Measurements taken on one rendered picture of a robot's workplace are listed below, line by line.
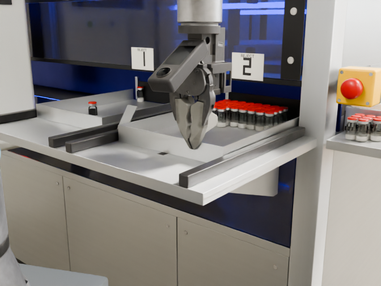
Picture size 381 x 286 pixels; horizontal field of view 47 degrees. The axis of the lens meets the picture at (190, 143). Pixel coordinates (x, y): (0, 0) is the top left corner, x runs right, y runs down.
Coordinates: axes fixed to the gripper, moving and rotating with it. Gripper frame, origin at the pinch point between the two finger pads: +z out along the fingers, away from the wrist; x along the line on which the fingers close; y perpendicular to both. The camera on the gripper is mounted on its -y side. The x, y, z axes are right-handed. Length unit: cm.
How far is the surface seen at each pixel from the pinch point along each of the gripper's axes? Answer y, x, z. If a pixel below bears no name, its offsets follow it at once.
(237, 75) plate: 29.1, 9.6, -8.8
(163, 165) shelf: -5.0, 1.9, 3.4
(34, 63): 37, 109, -5
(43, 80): 38, 103, 1
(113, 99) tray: 29, 54, 2
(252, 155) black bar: 7.5, -8.1, 2.4
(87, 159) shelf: -10.6, 15.5, 3.6
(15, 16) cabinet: 19, 87, -23
